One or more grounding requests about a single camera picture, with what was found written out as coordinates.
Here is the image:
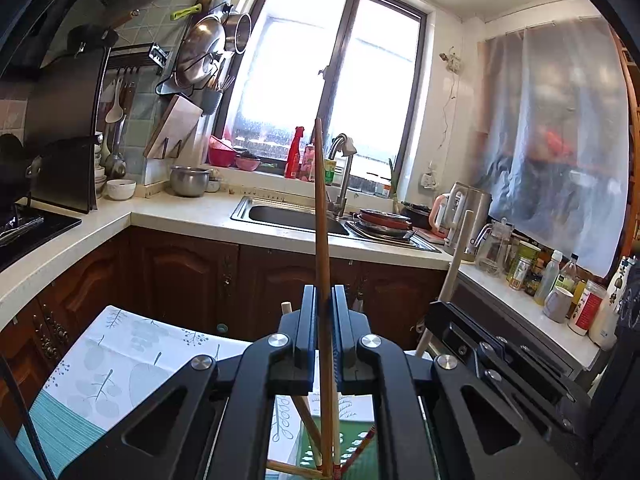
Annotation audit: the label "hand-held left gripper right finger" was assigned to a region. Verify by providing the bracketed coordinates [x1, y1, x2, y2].
[333, 284, 583, 480]

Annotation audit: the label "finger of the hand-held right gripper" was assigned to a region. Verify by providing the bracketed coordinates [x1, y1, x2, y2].
[424, 301, 598, 461]

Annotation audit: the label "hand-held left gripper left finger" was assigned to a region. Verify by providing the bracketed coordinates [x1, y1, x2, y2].
[60, 284, 322, 480]

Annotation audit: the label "white chopstick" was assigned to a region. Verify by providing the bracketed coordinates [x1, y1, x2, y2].
[416, 209, 474, 359]

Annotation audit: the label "green plastic utensil holder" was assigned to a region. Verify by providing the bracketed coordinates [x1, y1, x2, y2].
[297, 420, 436, 480]

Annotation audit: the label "brown wooden chopstick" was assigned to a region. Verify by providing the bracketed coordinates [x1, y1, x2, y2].
[312, 117, 335, 478]
[292, 397, 328, 463]

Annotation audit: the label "glass pitcher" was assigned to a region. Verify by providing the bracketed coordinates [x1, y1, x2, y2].
[472, 218, 516, 279]

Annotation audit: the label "white mug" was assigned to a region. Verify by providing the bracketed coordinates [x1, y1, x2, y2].
[542, 286, 575, 324]

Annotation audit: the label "clear plastic bottle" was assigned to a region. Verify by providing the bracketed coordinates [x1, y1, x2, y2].
[534, 250, 564, 307]

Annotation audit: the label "green food container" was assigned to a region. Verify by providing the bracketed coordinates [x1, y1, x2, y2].
[514, 241, 541, 281]

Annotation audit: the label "white jug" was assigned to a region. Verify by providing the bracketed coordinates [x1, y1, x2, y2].
[589, 259, 627, 352]

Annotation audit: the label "steel sink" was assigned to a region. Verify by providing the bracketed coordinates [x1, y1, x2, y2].
[230, 195, 443, 253]

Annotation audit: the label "red label jar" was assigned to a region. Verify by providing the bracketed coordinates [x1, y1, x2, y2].
[568, 280, 608, 337]

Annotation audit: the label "steel electric kettle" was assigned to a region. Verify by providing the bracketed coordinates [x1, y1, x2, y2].
[431, 181, 493, 262]

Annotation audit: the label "red frying pan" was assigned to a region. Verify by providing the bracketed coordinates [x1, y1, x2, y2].
[352, 207, 414, 241]

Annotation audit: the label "oil bottle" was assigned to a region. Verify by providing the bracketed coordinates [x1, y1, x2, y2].
[557, 254, 581, 292]

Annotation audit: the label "black pot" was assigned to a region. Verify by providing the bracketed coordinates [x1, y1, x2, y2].
[402, 202, 434, 231]

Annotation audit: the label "dark wooden base cabinets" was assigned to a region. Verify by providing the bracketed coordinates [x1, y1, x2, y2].
[0, 225, 453, 441]

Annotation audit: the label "steel faucet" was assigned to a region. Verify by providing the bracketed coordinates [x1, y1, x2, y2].
[326, 132, 358, 218]

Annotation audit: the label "pink bottle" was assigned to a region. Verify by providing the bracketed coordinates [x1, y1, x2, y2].
[300, 144, 317, 182]

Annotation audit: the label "red spray bottle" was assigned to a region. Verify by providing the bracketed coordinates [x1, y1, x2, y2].
[284, 126, 307, 180]

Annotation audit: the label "white kitchen countertop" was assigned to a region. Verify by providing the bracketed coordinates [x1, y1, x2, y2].
[0, 187, 601, 376]

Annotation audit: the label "steel bowl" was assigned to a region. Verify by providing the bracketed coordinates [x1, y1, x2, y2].
[169, 165, 214, 198]

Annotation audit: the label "leaf print tablecloth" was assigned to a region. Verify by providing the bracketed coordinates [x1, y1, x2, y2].
[15, 304, 431, 480]

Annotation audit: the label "pink basin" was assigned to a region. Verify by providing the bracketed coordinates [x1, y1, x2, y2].
[207, 135, 237, 167]

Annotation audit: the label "clear plastic sheet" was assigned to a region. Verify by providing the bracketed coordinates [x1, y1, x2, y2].
[477, 17, 632, 279]

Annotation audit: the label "white bowl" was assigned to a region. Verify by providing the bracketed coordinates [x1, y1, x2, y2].
[106, 179, 137, 201]

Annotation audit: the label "wooden cutting board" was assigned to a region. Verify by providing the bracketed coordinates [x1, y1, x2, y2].
[143, 94, 205, 160]

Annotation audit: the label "grey hanging utensil cup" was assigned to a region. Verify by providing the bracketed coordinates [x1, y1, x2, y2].
[202, 87, 224, 117]

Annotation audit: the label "kitchen window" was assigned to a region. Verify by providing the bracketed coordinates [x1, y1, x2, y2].
[215, 0, 431, 193]

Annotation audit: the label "steel ladle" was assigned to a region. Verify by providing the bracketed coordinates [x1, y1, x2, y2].
[104, 115, 127, 179]

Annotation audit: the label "stack of white bowls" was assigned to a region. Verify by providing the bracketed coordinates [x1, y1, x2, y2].
[93, 131, 108, 199]

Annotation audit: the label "white spatula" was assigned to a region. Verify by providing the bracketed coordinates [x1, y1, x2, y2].
[104, 77, 125, 124]

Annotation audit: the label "black gas stove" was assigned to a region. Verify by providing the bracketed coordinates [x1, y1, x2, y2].
[0, 204, 83, 272]

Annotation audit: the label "hanging steel pot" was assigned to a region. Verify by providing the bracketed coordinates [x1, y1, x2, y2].
[222, 10, 253, 56]

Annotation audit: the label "black stove splash guard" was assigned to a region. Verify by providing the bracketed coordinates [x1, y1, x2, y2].
[25, 45, 112, 214]

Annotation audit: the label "black wok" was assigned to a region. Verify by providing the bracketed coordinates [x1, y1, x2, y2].
[0, 132, 33, 202]

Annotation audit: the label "black range hood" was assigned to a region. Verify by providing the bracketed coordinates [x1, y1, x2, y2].
[0, 0, 138, 78]

